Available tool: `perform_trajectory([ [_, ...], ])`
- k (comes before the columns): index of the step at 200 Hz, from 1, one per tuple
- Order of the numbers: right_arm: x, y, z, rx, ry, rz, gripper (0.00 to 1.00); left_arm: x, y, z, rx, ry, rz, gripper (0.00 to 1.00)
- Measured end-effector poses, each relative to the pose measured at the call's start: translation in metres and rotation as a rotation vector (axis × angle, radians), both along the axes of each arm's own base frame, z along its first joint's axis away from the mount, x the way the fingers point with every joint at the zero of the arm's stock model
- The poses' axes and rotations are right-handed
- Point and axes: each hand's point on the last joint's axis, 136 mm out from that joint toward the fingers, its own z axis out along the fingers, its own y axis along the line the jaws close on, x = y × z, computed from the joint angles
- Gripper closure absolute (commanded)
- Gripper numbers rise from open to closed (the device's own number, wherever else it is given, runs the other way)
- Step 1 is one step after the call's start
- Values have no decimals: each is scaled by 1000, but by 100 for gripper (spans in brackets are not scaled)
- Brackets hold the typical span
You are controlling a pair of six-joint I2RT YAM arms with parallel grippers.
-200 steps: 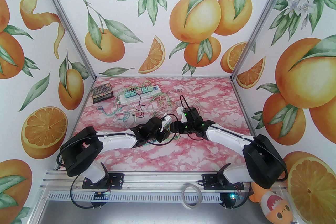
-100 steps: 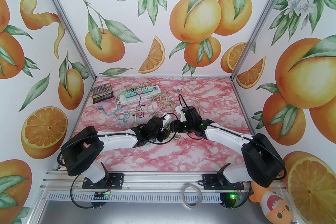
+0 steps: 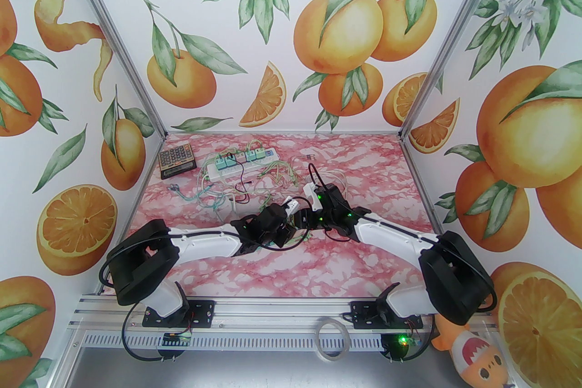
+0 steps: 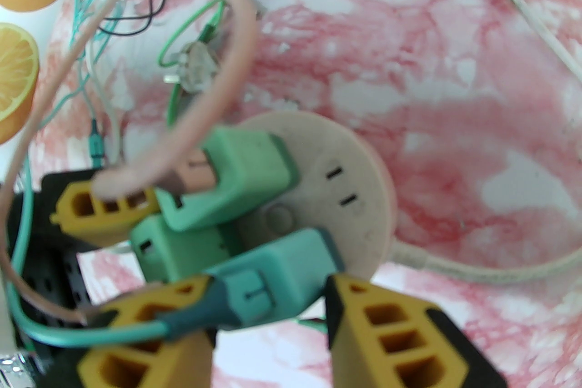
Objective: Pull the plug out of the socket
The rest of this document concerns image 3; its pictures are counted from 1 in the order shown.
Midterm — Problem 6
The green USB charging cable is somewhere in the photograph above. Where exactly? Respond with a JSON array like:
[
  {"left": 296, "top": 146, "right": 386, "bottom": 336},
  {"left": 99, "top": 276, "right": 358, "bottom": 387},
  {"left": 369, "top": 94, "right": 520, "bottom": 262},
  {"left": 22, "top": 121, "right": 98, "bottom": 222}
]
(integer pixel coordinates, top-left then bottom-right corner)
[
  {"left": 243, "top": 140, "right": 273, "bottom": 156},
  {"left": 261, "top": 159, "right": 301, "bottom": 196}
]

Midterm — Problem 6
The small circuit board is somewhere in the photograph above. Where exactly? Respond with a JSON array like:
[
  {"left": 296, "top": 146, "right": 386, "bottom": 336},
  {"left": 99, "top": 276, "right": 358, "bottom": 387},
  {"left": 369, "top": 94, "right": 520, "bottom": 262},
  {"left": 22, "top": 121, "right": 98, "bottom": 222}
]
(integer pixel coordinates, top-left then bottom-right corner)
[
  {"left": 163, "top": 331, "right": 192, "bottom": 347},
  {"left": 381, "top": 331, "right": 422, "bottom": 360}
]

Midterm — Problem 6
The black desk calculator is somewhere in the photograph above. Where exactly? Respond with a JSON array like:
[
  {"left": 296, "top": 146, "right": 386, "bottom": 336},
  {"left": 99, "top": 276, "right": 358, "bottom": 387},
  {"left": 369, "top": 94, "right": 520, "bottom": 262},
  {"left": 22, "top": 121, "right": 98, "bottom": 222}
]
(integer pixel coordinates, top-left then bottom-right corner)
[{"left": 158, "top": 142, "right": 197, "bottom": 181}]

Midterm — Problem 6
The teal braided USB cable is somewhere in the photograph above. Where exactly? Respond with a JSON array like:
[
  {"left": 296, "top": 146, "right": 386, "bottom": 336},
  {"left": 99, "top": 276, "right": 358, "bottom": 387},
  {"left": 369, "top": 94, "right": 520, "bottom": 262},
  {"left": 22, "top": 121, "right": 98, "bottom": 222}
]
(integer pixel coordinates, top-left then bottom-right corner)
[{"left": 166, "top": 182, "right": 228, "bottom": 211}]

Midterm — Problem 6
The white multicolour power strip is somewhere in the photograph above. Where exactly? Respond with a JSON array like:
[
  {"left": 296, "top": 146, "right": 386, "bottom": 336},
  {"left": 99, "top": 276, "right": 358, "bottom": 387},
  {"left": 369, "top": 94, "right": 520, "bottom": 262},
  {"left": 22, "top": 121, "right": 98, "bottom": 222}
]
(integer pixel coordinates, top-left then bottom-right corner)
[{"left": 206, "top": 147, "right": 281, "bottom": 182}]

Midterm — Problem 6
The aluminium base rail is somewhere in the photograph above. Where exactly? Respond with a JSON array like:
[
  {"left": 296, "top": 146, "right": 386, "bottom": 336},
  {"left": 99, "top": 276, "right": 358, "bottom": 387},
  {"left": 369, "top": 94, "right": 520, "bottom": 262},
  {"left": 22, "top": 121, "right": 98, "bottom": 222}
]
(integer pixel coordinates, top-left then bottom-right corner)
[{"left": 68, "top": 292, "right": 499, "bottom": 348}]

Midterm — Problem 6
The clear adhesive tape roll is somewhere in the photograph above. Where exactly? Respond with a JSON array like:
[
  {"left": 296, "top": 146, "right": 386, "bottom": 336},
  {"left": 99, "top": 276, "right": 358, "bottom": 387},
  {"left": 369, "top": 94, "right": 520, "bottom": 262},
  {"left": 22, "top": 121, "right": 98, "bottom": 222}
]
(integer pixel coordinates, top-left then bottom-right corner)
[{"left": 316, "top": 317, "right": 350, "bottom": 362}]

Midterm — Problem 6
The black USB cable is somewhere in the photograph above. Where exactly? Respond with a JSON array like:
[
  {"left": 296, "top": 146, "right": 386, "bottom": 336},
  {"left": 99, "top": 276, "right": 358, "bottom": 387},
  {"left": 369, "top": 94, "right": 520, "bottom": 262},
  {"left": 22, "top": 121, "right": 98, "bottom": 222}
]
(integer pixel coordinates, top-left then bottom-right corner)
[{"left": 234, "top": 166, "right": 273, "bottom": 203}]

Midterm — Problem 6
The white power strip cord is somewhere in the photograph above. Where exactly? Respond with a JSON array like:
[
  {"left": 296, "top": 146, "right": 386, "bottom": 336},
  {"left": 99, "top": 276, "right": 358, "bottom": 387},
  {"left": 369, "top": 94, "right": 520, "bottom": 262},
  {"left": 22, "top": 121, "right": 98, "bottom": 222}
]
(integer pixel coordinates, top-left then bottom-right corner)
[{"left": 196, "top": 152, "right": 239, "bottom": 214}]

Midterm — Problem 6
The orange plush toy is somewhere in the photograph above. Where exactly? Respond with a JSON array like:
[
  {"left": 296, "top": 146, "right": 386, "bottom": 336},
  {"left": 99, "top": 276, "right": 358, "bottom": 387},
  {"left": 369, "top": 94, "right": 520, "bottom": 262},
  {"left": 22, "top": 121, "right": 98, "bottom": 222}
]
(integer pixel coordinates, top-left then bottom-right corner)
[{"left": 431, "top": 314, "right": 515, "bottom": 388}]

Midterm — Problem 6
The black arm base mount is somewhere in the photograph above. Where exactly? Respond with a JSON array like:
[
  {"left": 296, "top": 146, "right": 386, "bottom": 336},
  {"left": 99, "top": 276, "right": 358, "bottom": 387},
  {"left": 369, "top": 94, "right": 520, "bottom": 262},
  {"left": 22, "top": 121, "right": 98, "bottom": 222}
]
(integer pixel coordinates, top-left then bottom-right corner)
[
  {"left": 142, "top": 298, "right": 216, "bottom": 329},
  {"left": 352, "top": 299, "right": 426, "bottom": 331}
]

